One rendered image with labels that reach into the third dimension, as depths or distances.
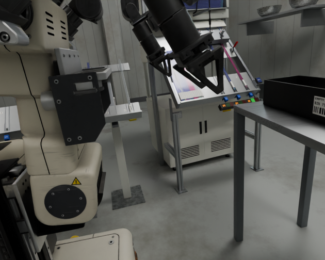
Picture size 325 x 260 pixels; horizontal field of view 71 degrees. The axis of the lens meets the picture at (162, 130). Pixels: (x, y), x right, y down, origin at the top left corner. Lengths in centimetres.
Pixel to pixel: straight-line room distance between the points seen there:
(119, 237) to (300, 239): 101
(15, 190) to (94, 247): 56
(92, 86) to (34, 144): 20
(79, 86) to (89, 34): 491
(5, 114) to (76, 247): 92
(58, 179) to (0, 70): 28
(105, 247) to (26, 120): 71
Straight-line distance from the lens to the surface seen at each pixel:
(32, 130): 66
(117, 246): 115
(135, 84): 555
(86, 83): 53
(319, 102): 89
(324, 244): 164
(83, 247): 120
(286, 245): 156
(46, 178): 65
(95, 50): 541
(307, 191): 156
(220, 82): 43
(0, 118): 168
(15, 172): 78
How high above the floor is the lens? 107
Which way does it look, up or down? 19 degrees down
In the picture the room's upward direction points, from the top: 6 degrees counter-clockwise
